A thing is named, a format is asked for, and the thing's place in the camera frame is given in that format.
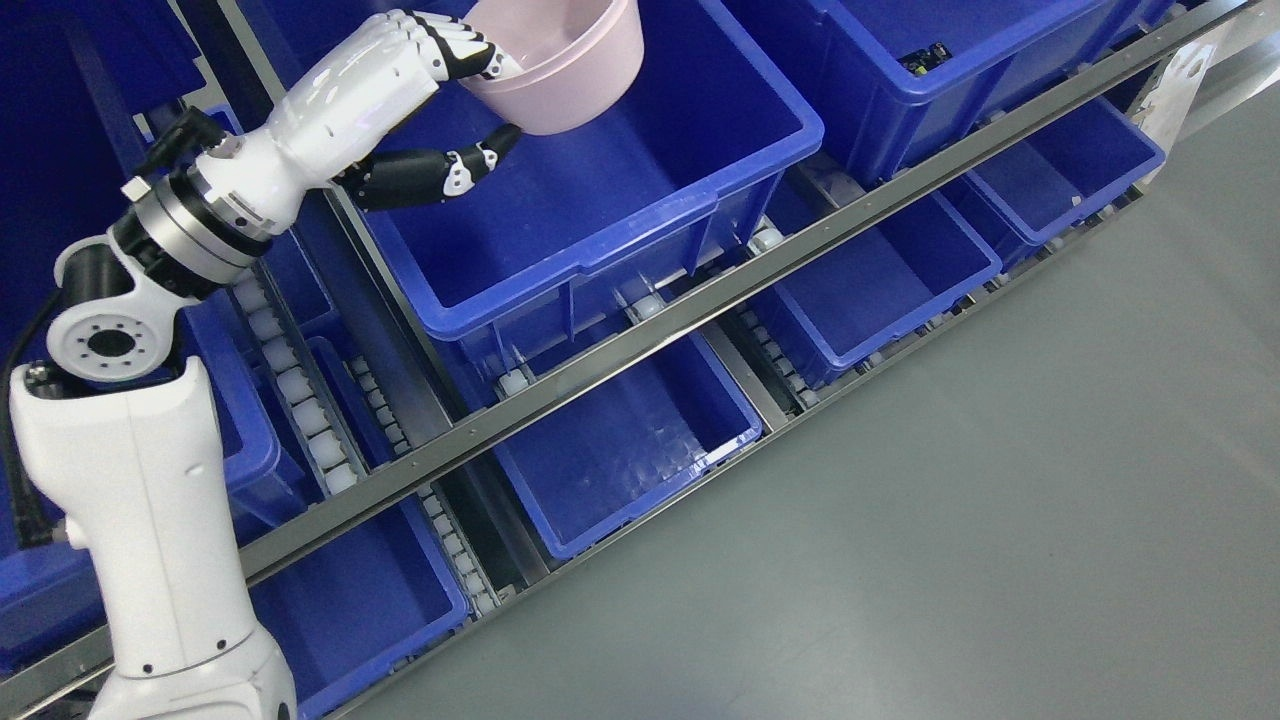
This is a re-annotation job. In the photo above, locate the blue bin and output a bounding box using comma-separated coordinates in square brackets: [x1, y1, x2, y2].
[730, 0, 1176, 188]
[250, 500, 470, 719]
[3, 1, 298, 678]
[495, 332, 764, 561]
[748, 192, 1001, 389]
[943, 97, 1166, 272]

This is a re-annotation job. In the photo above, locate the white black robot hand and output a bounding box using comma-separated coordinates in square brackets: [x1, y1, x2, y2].
[195, 10, 524, 234]

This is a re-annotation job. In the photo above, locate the pink bowl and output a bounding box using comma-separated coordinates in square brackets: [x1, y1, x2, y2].
[463, 1, 645, 136]

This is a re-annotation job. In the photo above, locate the blue bin lower left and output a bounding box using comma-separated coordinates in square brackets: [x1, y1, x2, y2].
[250, 500, 470, 719]

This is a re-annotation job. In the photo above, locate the blue bin lower middle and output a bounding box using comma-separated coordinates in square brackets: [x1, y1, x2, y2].
[495, 332, 764, 561]

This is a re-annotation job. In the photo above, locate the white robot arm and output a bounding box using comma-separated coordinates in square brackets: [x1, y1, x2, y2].
[4, 101, 410, 719]

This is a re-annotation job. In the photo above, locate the blue bin far right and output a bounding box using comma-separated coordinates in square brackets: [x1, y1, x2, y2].
[943, 97, 1166, 272]

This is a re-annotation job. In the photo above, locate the blue bin middle shelf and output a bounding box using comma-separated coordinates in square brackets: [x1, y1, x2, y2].
[364, 1, 824, 378]

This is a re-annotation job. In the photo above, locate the blue bin upper right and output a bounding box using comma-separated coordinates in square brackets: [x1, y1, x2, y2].
[730, 0, 1176, 188]

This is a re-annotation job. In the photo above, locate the blue bin lower right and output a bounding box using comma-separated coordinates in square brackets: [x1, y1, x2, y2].
[748, 192, 1001, 389]

